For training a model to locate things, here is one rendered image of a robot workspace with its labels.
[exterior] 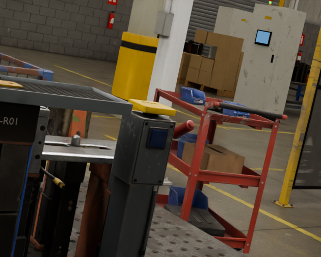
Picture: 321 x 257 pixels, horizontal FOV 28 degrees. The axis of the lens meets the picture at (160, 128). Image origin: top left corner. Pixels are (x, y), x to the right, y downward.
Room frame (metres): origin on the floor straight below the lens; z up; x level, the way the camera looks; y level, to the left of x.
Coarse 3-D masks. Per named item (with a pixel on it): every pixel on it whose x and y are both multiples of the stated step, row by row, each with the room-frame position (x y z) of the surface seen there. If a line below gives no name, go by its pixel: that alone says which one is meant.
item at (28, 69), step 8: (0, 56) 3.67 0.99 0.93; (8, 56) 3.59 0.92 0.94; (16, 64) 3.50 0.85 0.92; (24, 64) 3.43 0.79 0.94; (32, 64) 3.41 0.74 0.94; (16, 72) 3.12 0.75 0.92; (24, 72) 3.15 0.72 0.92; (32, 72) 3.18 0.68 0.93; (40, 72) 3.20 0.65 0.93; (48, 72) 3.23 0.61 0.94; (48, 80) 3.23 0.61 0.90
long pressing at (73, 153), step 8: (48, 136) 1.39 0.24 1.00; (56, 136) 1.41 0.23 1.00; (64, 144) 1.36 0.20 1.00; (80, 144) 1.38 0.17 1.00; (88, 144) 1.39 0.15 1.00; (96, 144) 1.41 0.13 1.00; (104, 144) 1.43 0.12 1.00; (112, 144) 1.45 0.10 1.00; (48, 152) 1.23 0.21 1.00; (56, 152) 1.24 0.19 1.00; (64, 152) 1.25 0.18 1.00; (72, 152) 1.27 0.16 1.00; (80, 152) 1.30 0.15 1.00; (88, 152) 1.31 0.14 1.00; (96, 152) 1.33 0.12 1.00; (104, 152) 1.34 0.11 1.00; (112, 152) 1.36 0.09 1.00; (48, 160) 1.22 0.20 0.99; (56, 160) 1.23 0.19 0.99; (64, 160) 1.24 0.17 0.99; (72, 160) 1.25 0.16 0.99; (80, 160) 1.26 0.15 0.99; (88, 160) 1.27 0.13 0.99; (96, 160) 1.28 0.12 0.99; (104, 160) 1.29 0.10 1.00; (112, 160) 1.30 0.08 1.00
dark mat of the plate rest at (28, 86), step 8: (8, 80) 0.98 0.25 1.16; (8, 88) 0.89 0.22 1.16; (16, 88) 0.91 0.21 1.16; (24, 88) 0.93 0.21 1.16; (32, 88) 0.94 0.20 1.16; (40, 88) 0.96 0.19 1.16; (48, 88) 0.98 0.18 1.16; (56, 88) 1.00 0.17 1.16; (64, 88) 1.02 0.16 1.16; (72, 88) 1.04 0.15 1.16; (80, 96) 0.96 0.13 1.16; (88, 96) 0.98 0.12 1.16; (96, 96) 1.00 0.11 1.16; (104, 96) 1.02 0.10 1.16
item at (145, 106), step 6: (132, 102) 1.05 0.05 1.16; (138, 102) 1.04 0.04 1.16; (144, 102) 1.05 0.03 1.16; (150, 102) 1.07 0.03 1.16; (156, 102) 1.08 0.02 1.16; (138, 108) 1.03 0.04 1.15; (144, 108) 1.02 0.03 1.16; (150, 108) 1.02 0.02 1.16; (156, 108) 1.03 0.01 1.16; (162, 108) 1.03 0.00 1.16; (168, 108) 1.04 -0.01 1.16; (144, 114) 1.05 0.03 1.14; (150, 114) 1.04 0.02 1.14; (156, 114) 1.05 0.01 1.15; (162, 114) 1.03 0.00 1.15; (168, 114) 1.04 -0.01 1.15; (174, 114) 1.05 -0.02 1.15
